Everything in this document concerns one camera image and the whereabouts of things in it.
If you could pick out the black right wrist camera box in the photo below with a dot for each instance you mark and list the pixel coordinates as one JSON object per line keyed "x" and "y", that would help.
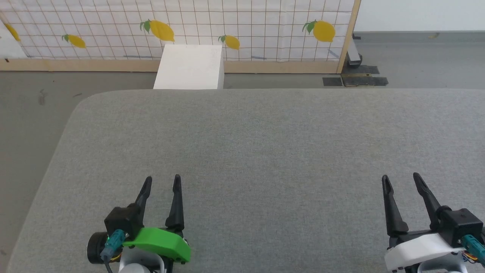
{"x": 460, "y": 223}

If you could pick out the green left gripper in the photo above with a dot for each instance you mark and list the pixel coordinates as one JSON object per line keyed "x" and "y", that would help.
{"x": 163, "y": 242}

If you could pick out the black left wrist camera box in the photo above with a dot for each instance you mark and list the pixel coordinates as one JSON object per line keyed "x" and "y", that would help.
{"x": 121, "y": 220}

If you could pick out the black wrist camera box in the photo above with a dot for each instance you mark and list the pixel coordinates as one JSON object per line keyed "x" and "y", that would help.
{"x": 121, "y": 220}
{"x": 460, "y": 223}

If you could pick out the white box pedestal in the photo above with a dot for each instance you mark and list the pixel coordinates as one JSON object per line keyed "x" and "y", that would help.
{"x": 189, "y": 66}

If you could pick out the grey metal partition foot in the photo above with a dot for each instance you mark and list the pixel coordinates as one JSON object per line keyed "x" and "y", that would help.
{"x": 354, "y": 55}

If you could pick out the lemon print partition screen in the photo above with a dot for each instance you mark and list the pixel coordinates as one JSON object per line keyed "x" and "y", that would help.
{"x": 227, "y": 19}

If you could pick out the black floor mat pieces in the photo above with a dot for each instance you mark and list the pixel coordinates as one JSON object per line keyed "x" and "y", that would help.
{"x": 360, "y": 80}

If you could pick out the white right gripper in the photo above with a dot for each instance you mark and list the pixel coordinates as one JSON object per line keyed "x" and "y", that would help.
{"x": 420, "y": 248}

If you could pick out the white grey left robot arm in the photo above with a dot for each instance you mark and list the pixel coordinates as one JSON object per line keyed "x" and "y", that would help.
{"x": 140, "y": 265}

